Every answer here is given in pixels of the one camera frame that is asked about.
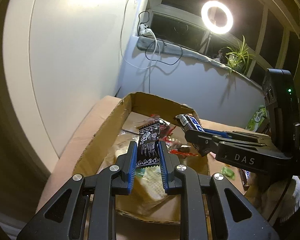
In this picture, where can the clear cracker package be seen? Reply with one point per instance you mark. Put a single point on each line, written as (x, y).
(150, 185)

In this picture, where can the green candy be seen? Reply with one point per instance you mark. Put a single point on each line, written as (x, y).
(227, 172)

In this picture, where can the red snack packet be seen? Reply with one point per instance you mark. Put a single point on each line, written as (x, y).
(176, 150)

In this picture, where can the small figurine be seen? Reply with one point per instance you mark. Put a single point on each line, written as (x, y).
(220, 55)

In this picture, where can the black light tripod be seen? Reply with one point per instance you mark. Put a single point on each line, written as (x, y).
(207, 43)

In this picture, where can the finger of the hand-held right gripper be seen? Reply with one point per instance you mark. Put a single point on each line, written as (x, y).
(215, 131)
(200, 140)

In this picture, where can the white cabinet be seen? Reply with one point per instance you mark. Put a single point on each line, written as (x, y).
(65, 55)

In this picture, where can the black snack packet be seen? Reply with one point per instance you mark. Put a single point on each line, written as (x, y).
(148, 145)

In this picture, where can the brown cardboard box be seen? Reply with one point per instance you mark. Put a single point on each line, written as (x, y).
(107, 130)

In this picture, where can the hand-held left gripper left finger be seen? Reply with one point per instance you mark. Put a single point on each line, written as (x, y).
(131, 170)

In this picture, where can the green paper bag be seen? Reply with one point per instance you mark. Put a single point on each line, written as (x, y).
(258, 120)

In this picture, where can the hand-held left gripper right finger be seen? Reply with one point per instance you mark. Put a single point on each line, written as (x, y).
(163, 172)

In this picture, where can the white window frame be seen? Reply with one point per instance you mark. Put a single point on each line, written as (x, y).
(180, 15)

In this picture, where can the grey window sill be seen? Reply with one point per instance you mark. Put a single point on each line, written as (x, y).
(190, 52)

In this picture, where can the potted spider plant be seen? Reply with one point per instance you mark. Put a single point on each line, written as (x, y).
(237, 55)

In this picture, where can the person's right forearm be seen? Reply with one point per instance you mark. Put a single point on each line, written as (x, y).
(277, 195)

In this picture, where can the white power strip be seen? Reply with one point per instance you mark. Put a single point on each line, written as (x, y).
(145, 31)

